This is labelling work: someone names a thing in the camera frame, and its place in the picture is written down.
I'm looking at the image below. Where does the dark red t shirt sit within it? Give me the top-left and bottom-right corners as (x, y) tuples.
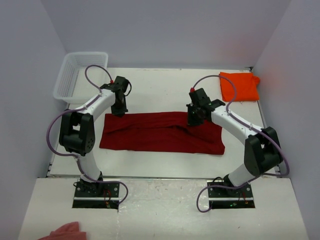
(99, 111), (225, 156)

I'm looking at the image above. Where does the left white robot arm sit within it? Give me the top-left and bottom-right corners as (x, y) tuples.
(59, 76), (132, 197)

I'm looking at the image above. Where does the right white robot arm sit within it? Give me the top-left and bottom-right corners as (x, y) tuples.
(187, 88), (283, 197)

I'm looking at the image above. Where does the white plastic basket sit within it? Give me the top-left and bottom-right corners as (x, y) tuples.
(53, 51), (109, 104)

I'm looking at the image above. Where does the folded orange t shirt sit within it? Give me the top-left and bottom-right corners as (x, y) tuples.
(219, 72), (260, 102)

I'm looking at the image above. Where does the pink cloth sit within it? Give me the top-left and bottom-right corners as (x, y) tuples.
(40, 221), (87, 240)

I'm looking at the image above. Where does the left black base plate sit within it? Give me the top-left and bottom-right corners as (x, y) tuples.
(72, 179), (120, 210)

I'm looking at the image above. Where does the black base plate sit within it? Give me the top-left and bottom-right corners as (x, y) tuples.
(72, 179), (120, 210)
(207, 183), (256, 210)

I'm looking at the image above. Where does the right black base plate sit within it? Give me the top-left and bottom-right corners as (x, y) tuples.
(207, 183), (256, 210)

